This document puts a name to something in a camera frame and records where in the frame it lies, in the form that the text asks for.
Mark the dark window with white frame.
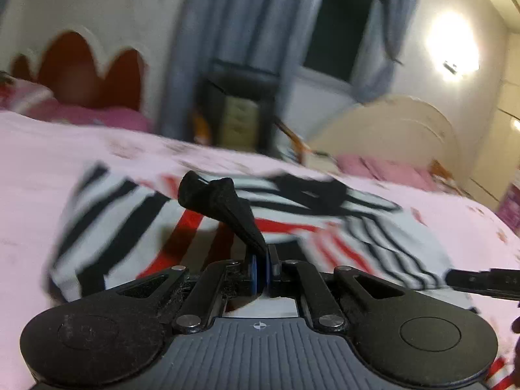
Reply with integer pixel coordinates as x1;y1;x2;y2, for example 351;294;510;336
301;0;381;84

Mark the red scalloped white headboard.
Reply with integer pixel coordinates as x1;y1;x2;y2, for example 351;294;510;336
7;28;148;113

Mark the pink floral bedspread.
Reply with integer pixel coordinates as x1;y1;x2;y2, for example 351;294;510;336
1;111;519;389

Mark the cream arched headboard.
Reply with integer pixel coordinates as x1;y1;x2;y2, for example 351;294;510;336
303;95;462;195

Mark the red black white striped sweater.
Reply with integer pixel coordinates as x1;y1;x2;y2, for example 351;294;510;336
47;164;473;309

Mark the cream wardrobe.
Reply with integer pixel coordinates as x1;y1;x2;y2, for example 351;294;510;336
464;33;519;211

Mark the pink pillow at cream headboard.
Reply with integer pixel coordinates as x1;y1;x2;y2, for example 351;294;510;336
336;154;439;192

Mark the purple wall poster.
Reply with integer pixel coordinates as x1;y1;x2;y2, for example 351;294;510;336
496;184;520;231

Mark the blue-grey centre curtain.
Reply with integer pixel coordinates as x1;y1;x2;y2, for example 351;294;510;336
156;0;313;140

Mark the lit wall lamp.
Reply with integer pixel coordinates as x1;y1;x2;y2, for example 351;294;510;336
424;9;480;82

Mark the black leather office chair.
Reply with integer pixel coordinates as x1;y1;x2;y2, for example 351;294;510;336
188;60;314;163

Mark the blue-grey tied right curtain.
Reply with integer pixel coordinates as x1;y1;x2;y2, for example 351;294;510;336
352;0;418;103

